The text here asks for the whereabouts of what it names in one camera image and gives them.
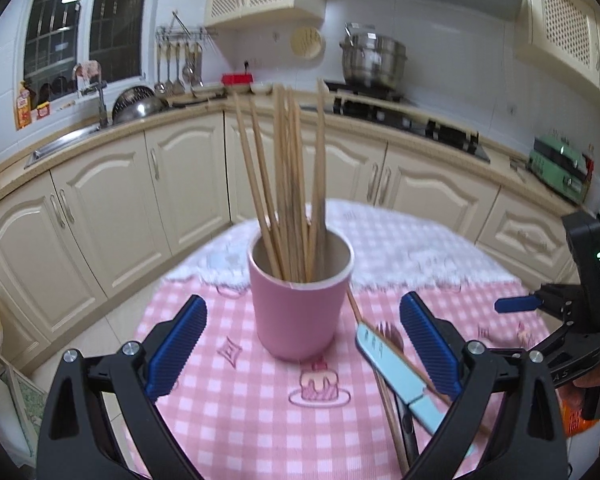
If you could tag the metal sink faucet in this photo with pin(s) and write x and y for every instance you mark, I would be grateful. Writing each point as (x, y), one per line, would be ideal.
(100, 105)

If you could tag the pink checkered cake-print tablecloth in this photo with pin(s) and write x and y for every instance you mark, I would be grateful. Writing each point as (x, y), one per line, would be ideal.
(240, 410)

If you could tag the stainless steel stock pot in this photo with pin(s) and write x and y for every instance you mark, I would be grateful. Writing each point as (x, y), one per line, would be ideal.
(375, 57)

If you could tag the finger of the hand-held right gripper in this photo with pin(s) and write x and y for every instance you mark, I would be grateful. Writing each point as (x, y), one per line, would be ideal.
(575, 360)
(517, 303)

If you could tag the white dishes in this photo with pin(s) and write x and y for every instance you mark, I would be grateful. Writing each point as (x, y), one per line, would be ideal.
(230, 91)

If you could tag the beige kitchen countertop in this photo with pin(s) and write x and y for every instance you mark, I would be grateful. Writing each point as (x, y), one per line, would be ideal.
(130, 127)

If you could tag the bundle of wooden chopsticks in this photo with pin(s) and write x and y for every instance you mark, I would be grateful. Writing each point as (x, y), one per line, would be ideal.
(292, 170)

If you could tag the person's right hand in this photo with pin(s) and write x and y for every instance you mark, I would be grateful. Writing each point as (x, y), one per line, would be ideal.
(597, 386)

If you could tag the metal fork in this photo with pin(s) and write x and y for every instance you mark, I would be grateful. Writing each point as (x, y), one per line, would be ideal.
(391, 335)

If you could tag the hanging ladle rack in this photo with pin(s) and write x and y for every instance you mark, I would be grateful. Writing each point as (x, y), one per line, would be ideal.
(180, 60)

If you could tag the red box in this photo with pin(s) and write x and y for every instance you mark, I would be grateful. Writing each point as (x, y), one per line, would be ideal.
(237, 79)

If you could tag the pink cup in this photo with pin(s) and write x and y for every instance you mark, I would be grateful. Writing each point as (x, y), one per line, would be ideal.
(295, 320)

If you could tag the kitchen window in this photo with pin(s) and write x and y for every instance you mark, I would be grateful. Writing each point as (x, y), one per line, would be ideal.
(85, 25)

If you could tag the green countertop appliance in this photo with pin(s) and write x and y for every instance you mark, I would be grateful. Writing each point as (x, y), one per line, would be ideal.
(557, 165)

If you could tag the orange bag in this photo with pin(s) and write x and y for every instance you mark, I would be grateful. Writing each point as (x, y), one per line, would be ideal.
(580, 422)

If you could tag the stainless steel bowls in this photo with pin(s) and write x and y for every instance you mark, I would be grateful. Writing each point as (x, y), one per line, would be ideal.
(140, 105)

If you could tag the cream lower kitchen cabinets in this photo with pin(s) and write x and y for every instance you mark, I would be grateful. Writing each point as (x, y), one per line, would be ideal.
(105, 210)

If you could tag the round bamboo wall trivet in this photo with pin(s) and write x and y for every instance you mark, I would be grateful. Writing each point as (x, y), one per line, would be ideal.
(307, 41)

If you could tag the pale checkered fringed cloth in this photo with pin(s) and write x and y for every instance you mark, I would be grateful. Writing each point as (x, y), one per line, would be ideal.
(405, 240)

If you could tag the orange packet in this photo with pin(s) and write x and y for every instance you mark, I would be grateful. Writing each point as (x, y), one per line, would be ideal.
(24, 105)

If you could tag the light blue sheathed knife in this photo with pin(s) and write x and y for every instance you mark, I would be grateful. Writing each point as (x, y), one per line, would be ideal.
(390, 365)

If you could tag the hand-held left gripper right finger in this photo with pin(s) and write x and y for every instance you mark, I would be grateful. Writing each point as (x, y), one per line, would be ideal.
(427, 345)

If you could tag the framed panels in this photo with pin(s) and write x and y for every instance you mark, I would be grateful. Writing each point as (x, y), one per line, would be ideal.
(15, 400)

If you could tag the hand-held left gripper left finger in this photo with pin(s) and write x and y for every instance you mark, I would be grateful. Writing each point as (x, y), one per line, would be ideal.
(177, 345)

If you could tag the steel sink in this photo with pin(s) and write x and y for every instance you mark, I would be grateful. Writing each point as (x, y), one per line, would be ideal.
(60, 147)

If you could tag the black gas stove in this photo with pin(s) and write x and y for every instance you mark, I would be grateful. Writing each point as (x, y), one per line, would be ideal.
(405, 120)

